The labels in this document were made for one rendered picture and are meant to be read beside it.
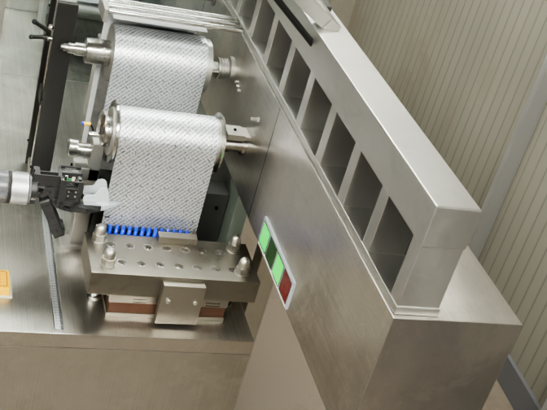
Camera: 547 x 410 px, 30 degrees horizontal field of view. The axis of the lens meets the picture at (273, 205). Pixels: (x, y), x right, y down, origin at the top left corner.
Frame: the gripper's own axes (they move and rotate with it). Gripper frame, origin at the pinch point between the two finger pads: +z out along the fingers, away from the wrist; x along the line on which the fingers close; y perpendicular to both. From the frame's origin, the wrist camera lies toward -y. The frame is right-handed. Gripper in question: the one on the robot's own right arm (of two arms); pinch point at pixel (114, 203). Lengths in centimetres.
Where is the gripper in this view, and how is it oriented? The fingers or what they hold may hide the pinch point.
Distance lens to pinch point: 245.1
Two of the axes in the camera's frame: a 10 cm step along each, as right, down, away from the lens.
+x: -2.4, -5.4, 8.0
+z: 9.4, 0.9, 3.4
